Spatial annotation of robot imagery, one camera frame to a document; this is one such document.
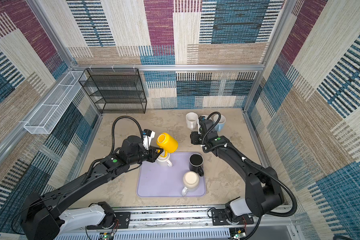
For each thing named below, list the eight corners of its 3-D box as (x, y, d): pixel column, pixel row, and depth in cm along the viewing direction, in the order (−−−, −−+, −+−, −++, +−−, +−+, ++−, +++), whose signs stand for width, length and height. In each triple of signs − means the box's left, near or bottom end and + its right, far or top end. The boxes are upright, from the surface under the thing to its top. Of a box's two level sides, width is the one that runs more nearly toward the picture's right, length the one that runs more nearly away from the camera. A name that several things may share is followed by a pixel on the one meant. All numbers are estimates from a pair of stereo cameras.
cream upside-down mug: (181, 195, 82) (181, 190, 75) (181, 177, 88) (181, 171, 81) (198, 195, 82) (199, 190, 75) (197, 177, 88) (198, 171, 81)
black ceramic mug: (189, 177, 88) (190, 170, 80) (189, 160, 95) (189, 152, 87) (202, 177, 88) (204, 170, 80) (201, 160, 95) (202, 152, 87)
